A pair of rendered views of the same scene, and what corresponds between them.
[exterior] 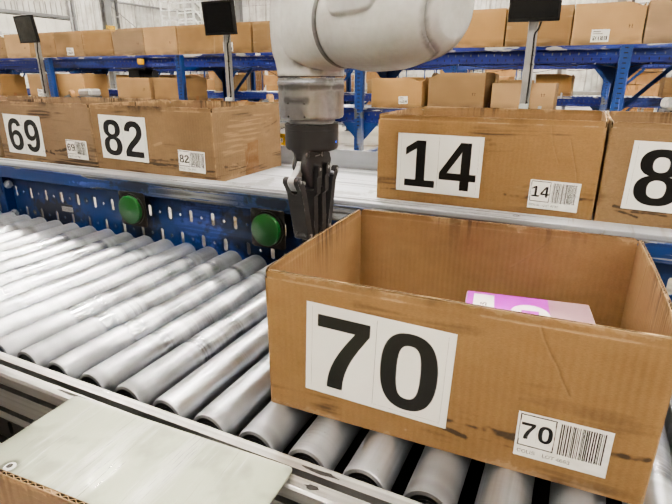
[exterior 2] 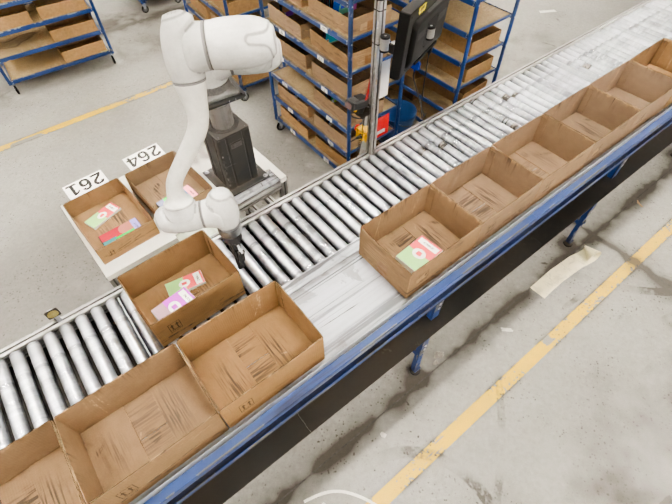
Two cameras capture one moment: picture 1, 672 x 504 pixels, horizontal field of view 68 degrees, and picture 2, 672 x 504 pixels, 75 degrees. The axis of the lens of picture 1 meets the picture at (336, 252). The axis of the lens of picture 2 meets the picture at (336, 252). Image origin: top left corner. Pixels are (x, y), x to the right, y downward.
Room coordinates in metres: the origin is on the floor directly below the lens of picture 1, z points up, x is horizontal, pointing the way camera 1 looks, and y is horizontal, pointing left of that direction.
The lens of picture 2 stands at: (1.58, -0.77, 2.37)
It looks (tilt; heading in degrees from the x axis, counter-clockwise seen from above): 53 degrees down; 117
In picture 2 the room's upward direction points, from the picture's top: 1 degrees counter-clockwise
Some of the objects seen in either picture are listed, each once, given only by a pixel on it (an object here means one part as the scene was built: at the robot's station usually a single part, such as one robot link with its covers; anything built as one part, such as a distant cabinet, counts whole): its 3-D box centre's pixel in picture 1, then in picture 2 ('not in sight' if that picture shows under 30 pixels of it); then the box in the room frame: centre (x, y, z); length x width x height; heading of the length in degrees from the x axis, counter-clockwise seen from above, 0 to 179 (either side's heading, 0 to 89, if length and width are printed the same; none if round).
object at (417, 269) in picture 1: (462, 316); (183, 285); (0.56, -0.16, 0.83); 0.39 x 0.29 x 0.17; 66
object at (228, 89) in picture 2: not in sight; (208, 86); (0.30, 0.55, 1.28); 0.22 x 0.18 x 0.06; 58
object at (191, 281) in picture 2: not in sight; (185, 284); (0.52, -0.12, 0.76); 0.16 x 0.07 x 0.02; 56
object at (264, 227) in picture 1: (265, 230); not in sight; (1.02, 0.15, 0.81); 0.07 x 0.01 x 0.07; 64
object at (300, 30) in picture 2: not in sight; (302, 14); (0.03, 1.87, 0.99); 0.40 x 0.30 x 0.10; 152
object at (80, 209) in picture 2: not in sight; (111, 218); (-0.01, 0.01, 0.80); 0.38 x 0.28 x 0.10; 158
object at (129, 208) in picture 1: (129, 210); not in sight; (1.19, 0.50, 0.81); 0.07 x 0.01 x 0.07; 64
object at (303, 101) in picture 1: (311, 100); (229, 226); (0.72, 0.03, 1.09); 0.09 x 0.09 x 0.06
